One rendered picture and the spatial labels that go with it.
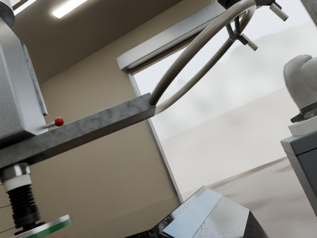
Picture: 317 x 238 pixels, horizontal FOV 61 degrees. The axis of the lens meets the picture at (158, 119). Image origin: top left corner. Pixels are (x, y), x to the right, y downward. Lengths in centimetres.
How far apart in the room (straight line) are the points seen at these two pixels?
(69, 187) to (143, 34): 384
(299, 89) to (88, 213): 573
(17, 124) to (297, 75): 111
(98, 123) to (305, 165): 81
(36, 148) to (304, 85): 109
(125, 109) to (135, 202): 519
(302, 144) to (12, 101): 102
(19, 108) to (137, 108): 32
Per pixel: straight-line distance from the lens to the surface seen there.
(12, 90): 84
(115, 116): 80
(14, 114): 82
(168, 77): 72
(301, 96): 135
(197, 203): 56
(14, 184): 87
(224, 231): 49
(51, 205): 711
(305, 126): 125
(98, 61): 647
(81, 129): 80
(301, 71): 135
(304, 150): 120
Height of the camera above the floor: 87
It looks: 11 degrees up
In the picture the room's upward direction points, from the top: 22 degrees counter-clockwise
